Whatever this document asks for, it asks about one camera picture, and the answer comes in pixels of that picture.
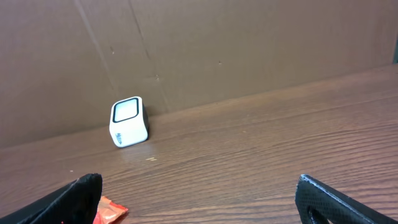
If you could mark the white barcode scanner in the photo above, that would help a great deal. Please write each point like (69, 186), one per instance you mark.
(129, 123)

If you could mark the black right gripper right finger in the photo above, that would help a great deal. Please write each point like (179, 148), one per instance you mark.
(317, 202)

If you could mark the orange noodle packet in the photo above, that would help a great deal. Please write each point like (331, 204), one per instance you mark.
(108, 211)

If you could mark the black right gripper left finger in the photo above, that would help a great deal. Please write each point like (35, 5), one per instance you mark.
(75, 202)

